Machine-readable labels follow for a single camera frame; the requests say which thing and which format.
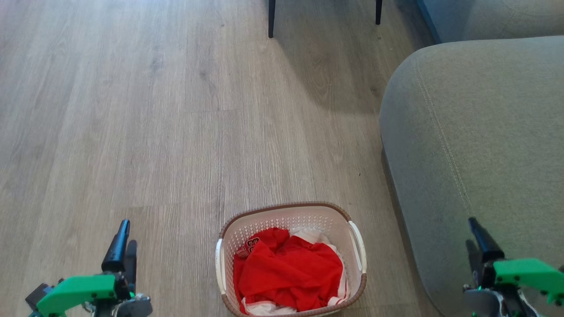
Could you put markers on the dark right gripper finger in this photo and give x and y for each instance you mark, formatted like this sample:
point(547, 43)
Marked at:
point(475, 264)
point(487, 246)

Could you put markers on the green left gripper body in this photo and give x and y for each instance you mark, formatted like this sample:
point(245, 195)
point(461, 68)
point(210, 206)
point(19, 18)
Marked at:
point(75, 293)

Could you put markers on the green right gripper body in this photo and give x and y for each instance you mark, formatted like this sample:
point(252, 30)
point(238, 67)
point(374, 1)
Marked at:
point(524, 273)

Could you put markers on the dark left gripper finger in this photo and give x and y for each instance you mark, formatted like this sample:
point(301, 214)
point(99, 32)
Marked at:
point(131, 262)
point(116, 251)

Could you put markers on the white brown-rimmed laundry basket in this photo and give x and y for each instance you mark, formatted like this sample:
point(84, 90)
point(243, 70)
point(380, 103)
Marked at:
point(282, 218)

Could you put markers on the grey fabric sofa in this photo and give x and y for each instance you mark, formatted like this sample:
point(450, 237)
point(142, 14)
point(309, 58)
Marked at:
point(484, 132)

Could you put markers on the red sports jersey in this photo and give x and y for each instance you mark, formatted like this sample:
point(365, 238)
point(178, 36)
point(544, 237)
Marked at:
point(286, 273)

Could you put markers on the blue-grey sofa cushion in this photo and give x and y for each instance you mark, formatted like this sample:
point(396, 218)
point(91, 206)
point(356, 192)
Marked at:
point(506, 17)

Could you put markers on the black chair leg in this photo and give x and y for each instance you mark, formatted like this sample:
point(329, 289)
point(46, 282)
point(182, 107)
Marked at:
point(271, 17)
point(379, 11)

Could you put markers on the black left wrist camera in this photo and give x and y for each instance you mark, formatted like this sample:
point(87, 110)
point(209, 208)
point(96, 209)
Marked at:
point(38, 297)

